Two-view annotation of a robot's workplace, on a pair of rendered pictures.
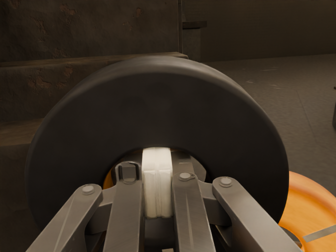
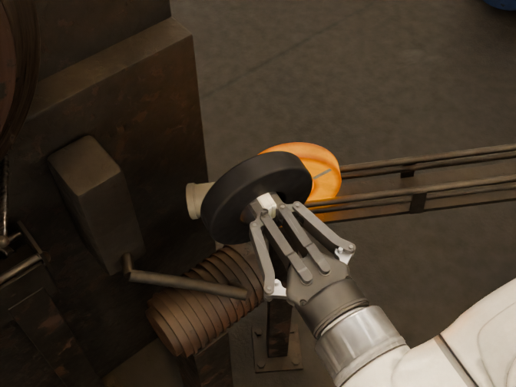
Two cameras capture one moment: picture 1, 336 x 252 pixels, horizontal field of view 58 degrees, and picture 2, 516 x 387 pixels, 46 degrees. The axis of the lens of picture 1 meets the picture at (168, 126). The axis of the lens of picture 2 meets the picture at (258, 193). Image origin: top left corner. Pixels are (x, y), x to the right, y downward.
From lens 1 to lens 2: 0.64 m
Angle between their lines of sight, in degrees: 40
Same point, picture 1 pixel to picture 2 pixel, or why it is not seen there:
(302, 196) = (311, 160)
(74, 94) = (236, 193)
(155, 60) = (260, 165)
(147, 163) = (266, 205)
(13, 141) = (102, 177)
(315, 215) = (318, 167)
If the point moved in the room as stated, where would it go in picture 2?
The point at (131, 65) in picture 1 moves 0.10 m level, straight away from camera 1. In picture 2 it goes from (255, 174) to (212, 123)
